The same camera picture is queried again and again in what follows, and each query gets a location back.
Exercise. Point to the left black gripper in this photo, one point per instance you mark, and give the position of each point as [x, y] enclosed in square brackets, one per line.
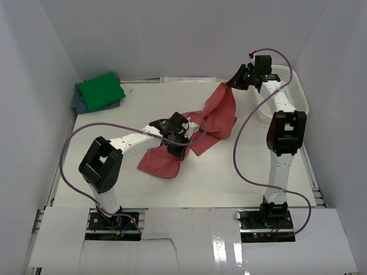
[179, 153]

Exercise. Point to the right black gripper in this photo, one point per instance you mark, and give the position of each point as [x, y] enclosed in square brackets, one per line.
[236, 82]

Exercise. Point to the red t-shirt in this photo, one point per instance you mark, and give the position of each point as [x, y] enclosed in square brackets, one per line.
[216, 121]

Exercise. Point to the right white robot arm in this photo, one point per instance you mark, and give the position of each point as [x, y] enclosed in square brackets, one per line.
[284, 137]

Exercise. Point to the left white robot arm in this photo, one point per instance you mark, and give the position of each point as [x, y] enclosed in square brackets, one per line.
[100, 167]

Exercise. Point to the white plastic basket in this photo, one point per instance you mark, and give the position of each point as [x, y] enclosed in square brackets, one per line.
[294, 92]

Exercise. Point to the white paper sheets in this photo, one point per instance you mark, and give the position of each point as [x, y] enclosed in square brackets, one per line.
[163, 80]

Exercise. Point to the green folded t-shirt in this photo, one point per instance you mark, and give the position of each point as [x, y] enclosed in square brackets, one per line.
[101, 91]

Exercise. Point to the blue folded t-shirt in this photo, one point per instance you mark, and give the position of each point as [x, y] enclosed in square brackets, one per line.
[81, 108]

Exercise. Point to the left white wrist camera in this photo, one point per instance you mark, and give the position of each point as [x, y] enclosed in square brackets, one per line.
[190, 128]

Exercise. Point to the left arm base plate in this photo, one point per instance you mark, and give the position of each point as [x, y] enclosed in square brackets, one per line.
[101, 228]

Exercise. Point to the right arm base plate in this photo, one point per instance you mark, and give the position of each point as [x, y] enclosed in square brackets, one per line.
[255, 229]

